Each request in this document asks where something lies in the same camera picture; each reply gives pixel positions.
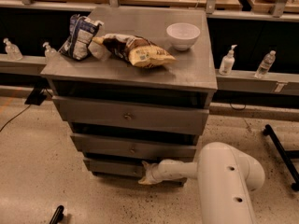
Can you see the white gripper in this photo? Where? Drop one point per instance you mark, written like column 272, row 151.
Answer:
column 154, row 171

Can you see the grey bottom drawer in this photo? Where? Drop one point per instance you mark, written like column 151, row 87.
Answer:
column 131, row 168

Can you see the grey drawer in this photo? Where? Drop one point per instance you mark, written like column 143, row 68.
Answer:
column 131, row 168
column 129, row 148
column 131, row 115

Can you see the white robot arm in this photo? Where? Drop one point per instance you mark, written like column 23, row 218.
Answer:
column 225, row 176

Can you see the grey middle drawer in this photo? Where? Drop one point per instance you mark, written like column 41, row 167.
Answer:
column 129, row 148

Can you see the grey top drawer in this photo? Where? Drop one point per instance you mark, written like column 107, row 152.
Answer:
column 131, row 115

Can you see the grey drawer cabinet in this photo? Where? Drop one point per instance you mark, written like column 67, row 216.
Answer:
column 189, row 82

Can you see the yellow brown chip bag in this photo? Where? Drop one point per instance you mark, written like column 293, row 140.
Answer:
column 136, row 50

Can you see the black power adapter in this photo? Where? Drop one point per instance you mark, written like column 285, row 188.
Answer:
column 36, row 97

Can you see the white pump lotion bottle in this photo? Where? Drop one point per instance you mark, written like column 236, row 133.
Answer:
column 227, row 62

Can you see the black stand leg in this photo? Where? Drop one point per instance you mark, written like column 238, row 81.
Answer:
column 286, row 155

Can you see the white bowl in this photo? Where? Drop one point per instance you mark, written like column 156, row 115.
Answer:
column 182, row 35

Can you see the clear pump sanitizer bottle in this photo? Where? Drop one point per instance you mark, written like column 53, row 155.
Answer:
column 49, row 51

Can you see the blue white chip bag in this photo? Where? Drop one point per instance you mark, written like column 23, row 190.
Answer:
column 81, row 32

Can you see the clear water bottle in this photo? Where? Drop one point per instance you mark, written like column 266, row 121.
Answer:
column 265, row 64

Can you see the far left clear sanitizer bottle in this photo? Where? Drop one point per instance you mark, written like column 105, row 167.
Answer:
column 13, row 52

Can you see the black handle bottom edge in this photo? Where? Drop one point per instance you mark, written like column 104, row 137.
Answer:
column 58, row 215

